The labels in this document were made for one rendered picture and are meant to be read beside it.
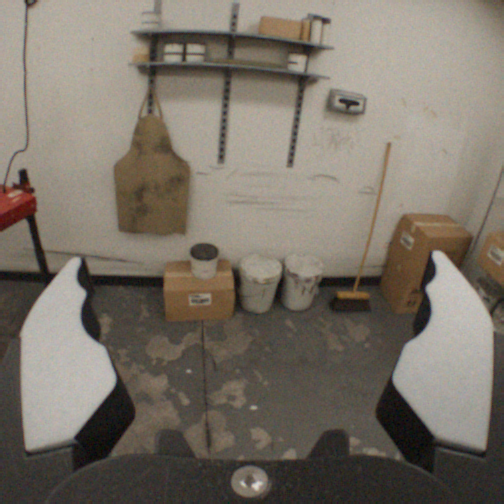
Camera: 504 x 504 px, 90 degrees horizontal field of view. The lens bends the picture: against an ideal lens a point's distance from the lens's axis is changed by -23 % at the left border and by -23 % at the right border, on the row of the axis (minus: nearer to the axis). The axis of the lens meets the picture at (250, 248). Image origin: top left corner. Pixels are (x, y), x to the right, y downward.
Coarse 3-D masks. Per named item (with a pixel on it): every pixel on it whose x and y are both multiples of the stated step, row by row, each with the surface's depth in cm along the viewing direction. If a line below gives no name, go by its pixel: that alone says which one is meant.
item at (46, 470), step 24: (0, 384) 6; (0, 408) 5; (0, 432) 5; (0, 456) 4; (24, 456) 4; (48, 456) 5; (72, 456) 5; (0, 480) 4; (24, 480) 4; (48, 480) 4
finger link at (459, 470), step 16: (496, 336) 7; (496, 352) 6; (496, 368) 6; (496, 384) 5; (496, 400) 5; (496, 416) 5; (496, 432) 4; (432, 448) 5; (448, 448) 5; (496, 448) 4; (416, 464) 5; (432, 464) 4; (448, 464) 4; (464, 464) 4; (480, 464) 4; (496, 464) 4; (448, 480) 4; (464, 480) 4; (480, 480) 4; (496, 480) 4; (464, 496) 4; (480, 496) 3; (496, 496) 3
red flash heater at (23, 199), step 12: (0, 192) 144; (12, 192) 145; (24, 192) 145; (0, 204) 132; (12, 204) 133; (24, 204) 136; (36, 204) 144; (0, 216) 123; (12, 216) 130; (24, 216) 139; (0, 228) 125
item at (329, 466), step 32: (160, 448) 5; (320, 448) 5; (64, 480) 4; (96, 480) 4; (128, 480) 4; (160, 480) 4; (192, 480) 4; (224, 480) 4; (256, 480) 4; (288, 480) 4; (320, 480) 4; (352, 480) 4; (384, 480) 4; (416, 480) 4
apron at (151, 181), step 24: (144, 120) 188; (144, 144) 196; (168, 144) 199; (120, 168) 201; (144, 168) 205; (168, 168) 206; (120, 192) 210; (144, 192) 213; (168, 192) 215; (120, 216) 220; (144, 216) 222; (168, 216) 224
